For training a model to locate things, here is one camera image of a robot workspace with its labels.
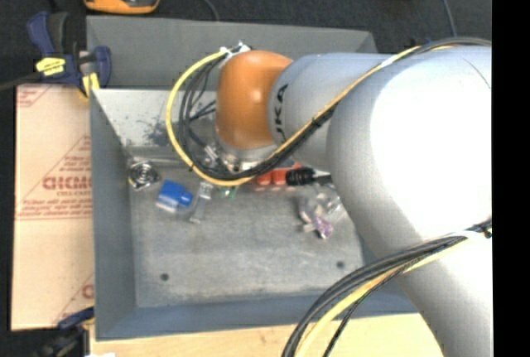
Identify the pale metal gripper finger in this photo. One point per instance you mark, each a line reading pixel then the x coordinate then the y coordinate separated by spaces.
pixel 201 202

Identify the brown cardboard board red print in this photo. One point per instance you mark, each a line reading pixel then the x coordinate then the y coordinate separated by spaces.
pixel 49 247

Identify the grey metal bin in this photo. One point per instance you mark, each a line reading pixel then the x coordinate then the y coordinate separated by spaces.
pixel 232 256

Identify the black cylinder on white bracket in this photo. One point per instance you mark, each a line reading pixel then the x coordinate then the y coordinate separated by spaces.
pixel 299 176

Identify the clear plastic packet purple bits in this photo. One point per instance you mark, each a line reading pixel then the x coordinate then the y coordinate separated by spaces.
pixel 319 211

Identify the blue and white cylinder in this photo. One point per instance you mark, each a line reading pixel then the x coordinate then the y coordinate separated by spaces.
pixel 174 194

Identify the silver round ribbed object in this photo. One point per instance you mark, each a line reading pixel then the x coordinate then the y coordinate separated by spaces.
pixel 143 173

